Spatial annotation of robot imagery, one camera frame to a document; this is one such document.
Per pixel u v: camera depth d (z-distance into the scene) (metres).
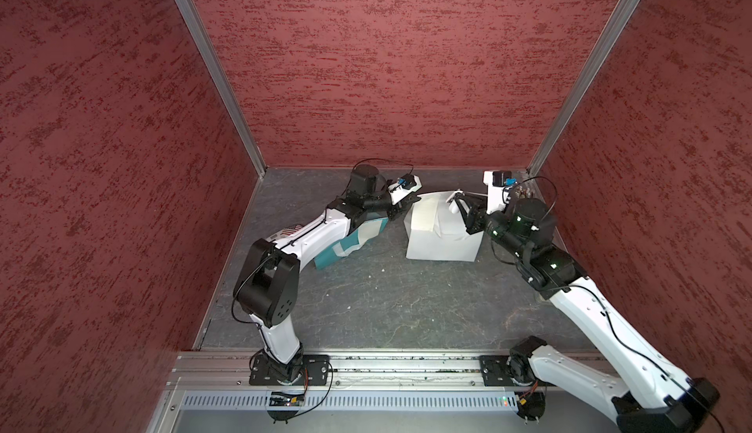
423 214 0.85
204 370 0.77
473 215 0.59
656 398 0.38
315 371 0.74
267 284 0.47
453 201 0.69
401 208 0.74
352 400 0.71
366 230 0.82
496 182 0.57
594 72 0.90
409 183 0.68
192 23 0.79
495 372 0.74
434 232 0.87
